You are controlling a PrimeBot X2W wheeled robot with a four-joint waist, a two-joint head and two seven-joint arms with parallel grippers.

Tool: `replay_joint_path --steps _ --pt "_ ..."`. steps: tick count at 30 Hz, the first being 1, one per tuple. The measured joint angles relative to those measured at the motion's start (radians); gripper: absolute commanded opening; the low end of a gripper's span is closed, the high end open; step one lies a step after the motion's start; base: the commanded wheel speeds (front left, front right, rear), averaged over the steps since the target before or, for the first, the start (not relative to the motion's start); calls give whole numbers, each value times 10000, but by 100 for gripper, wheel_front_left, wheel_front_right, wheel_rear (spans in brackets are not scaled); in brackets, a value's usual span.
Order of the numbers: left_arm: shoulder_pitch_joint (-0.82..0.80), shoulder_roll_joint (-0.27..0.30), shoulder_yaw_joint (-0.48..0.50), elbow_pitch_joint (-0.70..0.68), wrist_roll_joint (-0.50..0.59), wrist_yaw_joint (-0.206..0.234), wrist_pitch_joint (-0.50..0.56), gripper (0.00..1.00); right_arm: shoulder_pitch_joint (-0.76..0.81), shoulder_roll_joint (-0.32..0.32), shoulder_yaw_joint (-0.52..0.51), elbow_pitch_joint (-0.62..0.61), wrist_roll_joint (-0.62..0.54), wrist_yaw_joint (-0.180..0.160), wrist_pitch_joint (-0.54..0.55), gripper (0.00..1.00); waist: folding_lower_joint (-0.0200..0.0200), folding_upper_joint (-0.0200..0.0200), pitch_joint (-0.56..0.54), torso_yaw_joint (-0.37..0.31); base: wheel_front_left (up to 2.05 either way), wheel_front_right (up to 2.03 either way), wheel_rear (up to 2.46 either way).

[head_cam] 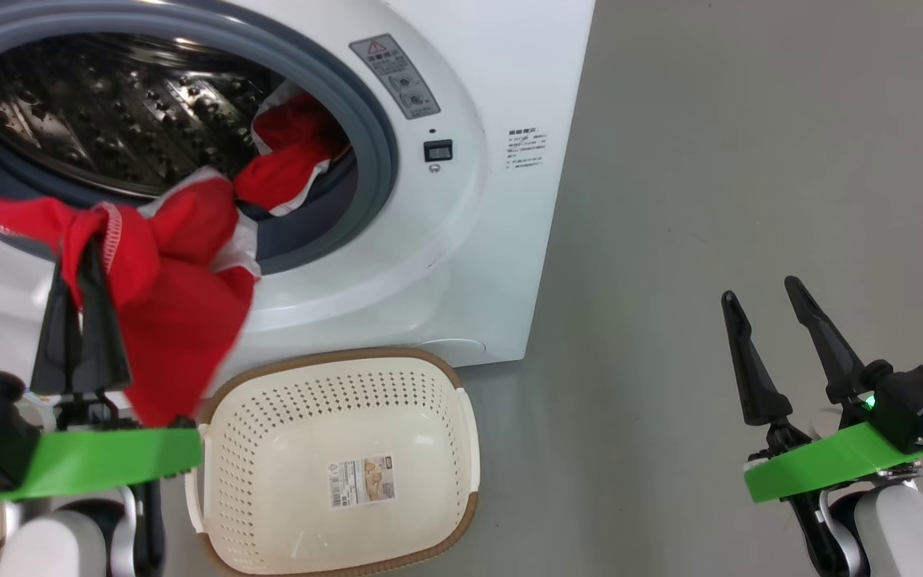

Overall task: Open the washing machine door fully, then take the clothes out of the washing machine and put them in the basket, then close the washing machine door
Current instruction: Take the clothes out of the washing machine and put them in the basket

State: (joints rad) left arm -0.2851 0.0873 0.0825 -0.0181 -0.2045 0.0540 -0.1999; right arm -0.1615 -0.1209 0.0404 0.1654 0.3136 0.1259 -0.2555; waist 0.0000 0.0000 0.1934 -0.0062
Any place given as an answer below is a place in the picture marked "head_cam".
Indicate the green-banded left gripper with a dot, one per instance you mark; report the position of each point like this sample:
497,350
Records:
109,461

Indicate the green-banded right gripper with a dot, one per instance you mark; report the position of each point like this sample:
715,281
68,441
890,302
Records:
822,469

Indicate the red white-striped garment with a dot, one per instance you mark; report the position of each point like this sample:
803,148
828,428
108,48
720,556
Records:
181,320

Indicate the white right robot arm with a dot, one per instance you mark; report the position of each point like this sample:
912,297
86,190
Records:
910,537

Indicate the cream perforated laundry basket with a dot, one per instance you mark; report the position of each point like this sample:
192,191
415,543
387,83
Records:
293,449

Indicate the steel washing machine drum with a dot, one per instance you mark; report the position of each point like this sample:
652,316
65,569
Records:
109,112

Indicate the paper basket label sticker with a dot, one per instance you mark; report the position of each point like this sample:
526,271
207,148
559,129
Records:
361,481

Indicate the white washing machine body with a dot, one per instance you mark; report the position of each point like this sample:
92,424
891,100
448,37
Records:
493,240

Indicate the grey rubber door gasket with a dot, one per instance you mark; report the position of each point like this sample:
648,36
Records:
373,128

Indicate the black door lock socket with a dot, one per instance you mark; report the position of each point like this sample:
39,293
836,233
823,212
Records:
438,151

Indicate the grey warning label sticker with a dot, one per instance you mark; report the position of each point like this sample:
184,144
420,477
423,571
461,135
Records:
397,76

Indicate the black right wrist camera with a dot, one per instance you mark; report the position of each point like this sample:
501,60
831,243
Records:
918,401

